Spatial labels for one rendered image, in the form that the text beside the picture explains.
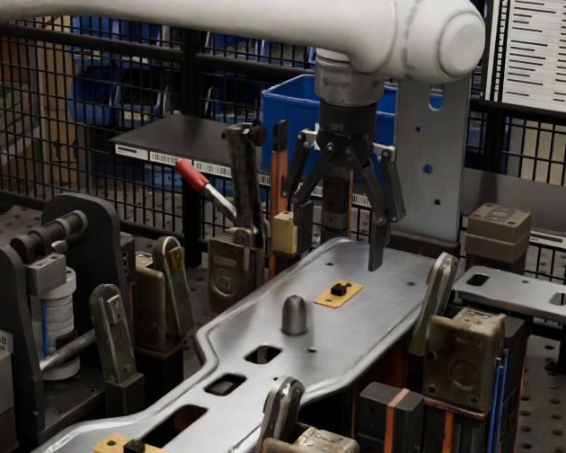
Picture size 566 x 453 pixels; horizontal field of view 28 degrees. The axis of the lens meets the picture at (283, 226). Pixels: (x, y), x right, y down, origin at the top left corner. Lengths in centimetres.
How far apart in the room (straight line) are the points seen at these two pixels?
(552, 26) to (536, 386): 61
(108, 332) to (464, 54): 51
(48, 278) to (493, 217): 72
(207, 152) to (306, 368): 77
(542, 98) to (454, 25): 74
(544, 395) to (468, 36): 89
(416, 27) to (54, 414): 60
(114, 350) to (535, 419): 82
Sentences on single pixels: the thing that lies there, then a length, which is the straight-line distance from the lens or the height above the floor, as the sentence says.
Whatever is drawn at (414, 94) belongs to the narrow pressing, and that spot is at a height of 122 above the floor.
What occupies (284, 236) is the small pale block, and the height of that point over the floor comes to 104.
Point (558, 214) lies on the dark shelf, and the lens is 183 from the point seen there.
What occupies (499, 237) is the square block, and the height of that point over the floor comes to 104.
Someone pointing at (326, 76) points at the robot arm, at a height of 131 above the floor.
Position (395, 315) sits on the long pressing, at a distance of 151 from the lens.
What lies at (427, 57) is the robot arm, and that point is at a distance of 123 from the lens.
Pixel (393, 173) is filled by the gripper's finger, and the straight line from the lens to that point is 146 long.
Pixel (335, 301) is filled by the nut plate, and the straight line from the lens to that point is 153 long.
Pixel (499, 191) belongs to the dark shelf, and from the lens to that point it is 191.
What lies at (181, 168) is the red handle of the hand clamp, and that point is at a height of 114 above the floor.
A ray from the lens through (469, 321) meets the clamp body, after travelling 140.
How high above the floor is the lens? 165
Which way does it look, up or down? 21 degrees down
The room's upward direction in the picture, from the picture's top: 1 degrees clockwise
